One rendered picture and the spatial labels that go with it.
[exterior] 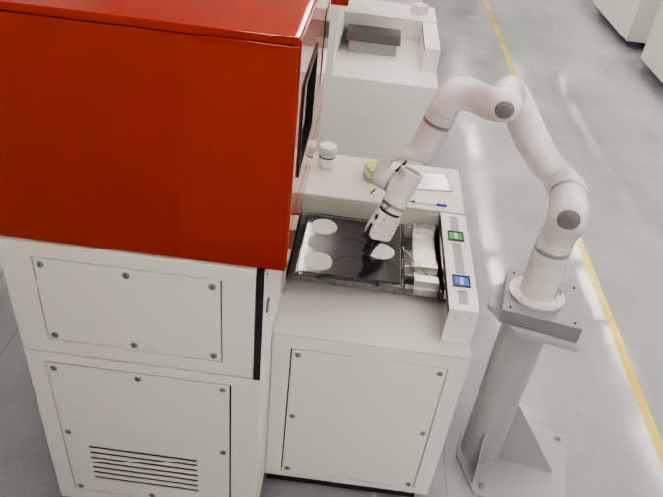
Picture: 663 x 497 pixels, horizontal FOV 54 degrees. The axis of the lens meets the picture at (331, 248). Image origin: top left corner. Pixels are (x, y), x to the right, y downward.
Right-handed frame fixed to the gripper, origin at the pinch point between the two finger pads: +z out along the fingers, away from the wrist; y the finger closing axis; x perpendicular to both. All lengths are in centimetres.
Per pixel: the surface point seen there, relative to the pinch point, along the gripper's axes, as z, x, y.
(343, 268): 7.5, -3.0, -9.6
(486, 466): 66, -48, 75
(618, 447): 41, -67, 131
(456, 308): -5.0, -40.5, 3.0
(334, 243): 5.4, 10.9, -5.0
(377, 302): 11.8, -15.2, -0.1
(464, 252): -14.2, -19.3, 22.6
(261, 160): -31, -28, -77
